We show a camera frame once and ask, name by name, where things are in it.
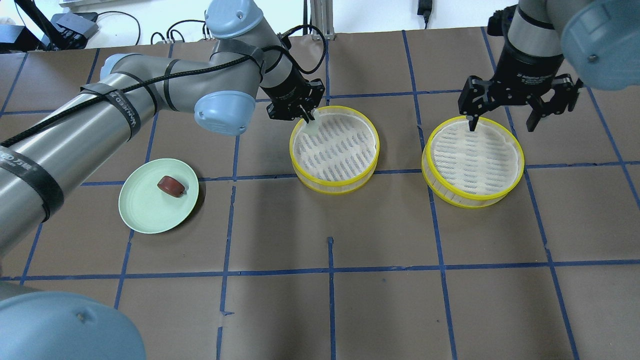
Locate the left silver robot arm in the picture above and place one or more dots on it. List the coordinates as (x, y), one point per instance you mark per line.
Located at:
(43, 164)

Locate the aluminium frame post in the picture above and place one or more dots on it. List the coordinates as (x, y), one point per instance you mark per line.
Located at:
(322, 17)

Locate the brown bun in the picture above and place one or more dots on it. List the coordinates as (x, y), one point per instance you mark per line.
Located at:
(170, 186)

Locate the yellow steamer basket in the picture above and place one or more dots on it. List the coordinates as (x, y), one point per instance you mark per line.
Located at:
(337, 152)
(472, 169)

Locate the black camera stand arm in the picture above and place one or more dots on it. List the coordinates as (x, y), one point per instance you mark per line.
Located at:
(54, 40)

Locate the light green plate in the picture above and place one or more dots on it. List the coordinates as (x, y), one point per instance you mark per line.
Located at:
(147, 210)

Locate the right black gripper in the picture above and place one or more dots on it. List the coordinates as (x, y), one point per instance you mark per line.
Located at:
(525, 67)

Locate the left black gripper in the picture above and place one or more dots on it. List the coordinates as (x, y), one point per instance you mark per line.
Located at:
(286, 89)

